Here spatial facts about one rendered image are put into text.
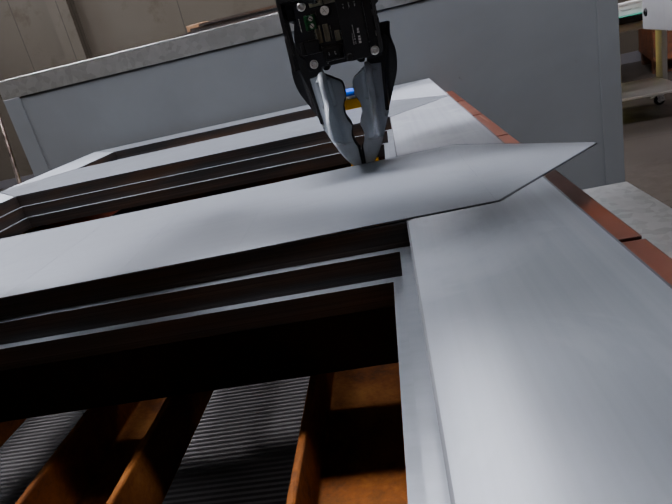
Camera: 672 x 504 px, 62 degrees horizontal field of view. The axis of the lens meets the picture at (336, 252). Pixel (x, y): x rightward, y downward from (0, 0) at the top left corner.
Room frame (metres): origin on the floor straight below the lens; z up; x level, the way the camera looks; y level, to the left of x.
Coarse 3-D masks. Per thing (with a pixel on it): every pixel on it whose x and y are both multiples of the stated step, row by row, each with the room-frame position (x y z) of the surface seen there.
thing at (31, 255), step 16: (80, 224) 0.53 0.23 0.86; (96, 224) 0.51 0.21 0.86; (32, 240) 0.51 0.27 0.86; (48, 240) 0.49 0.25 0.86; (64, 240) 0.47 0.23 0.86; (80, 240) 0.46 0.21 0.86; (0, 256) 0.47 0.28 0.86; (16, 256) 0.46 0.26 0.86; (32, 256) 0.44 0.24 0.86; (48, 256) 0.43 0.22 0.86; (0, 272) 0.42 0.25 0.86; (16, 272) 0.41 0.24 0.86; (32, 272) 0.40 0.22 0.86; (0, 288) 0.37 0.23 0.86
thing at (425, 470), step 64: (256, 128) 1.13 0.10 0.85; (64, 192) 0.83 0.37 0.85; (128, 192) 0.81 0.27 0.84; (192, 192) 0.79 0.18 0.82; (256, 256) 0.33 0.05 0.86; (320, 256) 0.32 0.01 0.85; (384, 256) 0.31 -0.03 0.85; (0, 320) 0.36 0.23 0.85; (64, 320) 0.34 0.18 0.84; (128, 320) 0.34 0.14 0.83; (192, 320) 0.32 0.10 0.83; (256, 320) 0.32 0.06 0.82
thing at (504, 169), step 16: (464, 144) 0.48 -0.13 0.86; (480, 144) 0.46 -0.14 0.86; (496, 144) 0.45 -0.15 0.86; (512, 144) 0.44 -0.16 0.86; (528, 144) 0.43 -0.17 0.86; (464, 160) 0.42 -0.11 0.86; (480, 160) 0.41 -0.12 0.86; (496, 160) 0.40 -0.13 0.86; (512, 160) 0.39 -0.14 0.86; (528, 160) 0.38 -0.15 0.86; (544, 160) 0.37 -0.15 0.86; (560, 160) 0.36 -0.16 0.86; (480, 176) 0.37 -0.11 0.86; (496, 176) 0.36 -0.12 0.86; (512, 176) 0.35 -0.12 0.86; (528, 176) 0.34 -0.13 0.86; (496, 192) 0.32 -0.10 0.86; (512, 192) 0.32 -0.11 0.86
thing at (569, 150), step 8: (544, 144) 0.41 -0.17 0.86; (552, 144) 0.41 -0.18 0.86; (560, 144) 0.40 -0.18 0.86; (568, 144) 0.40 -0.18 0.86; (576, 144) 0.39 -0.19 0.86; (584, 144) 0.39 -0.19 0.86; (592, 144) 0.38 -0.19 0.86; (560, 152) 0.38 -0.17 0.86; (568, 152) 0.38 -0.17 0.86; (576, 152) 0.37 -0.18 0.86; (568, 160) 0.36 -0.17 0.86
